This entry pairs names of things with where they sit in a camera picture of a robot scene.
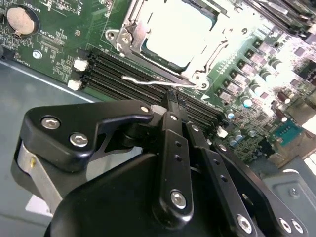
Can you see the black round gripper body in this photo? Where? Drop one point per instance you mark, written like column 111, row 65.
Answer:
column 111, row 209

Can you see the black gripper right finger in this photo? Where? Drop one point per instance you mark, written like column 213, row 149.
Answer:
column 247, row 192

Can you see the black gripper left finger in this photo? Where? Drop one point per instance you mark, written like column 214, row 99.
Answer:
column 61, row 123

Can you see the metal locking lever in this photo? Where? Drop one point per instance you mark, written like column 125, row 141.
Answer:
column 128, row 78

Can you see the metal socket cover frame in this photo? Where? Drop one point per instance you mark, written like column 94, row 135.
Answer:
column 140, row 33

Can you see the silver CPU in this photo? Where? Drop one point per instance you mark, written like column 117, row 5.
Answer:
column 177, row 32

